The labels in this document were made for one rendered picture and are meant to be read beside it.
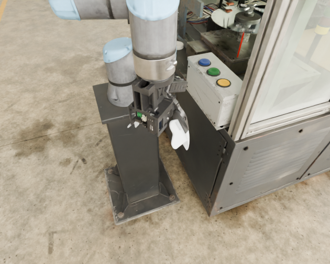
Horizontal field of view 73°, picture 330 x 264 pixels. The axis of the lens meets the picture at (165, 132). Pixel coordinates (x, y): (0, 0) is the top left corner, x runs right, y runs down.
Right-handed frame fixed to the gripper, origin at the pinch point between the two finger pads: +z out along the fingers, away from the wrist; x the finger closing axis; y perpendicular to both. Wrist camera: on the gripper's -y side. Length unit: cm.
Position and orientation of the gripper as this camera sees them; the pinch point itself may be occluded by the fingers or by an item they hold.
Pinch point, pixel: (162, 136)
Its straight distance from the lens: 57.3
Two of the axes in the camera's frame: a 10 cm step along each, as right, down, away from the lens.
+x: 8.6, 3.7, -3.4
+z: 0.0, 6.8, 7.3
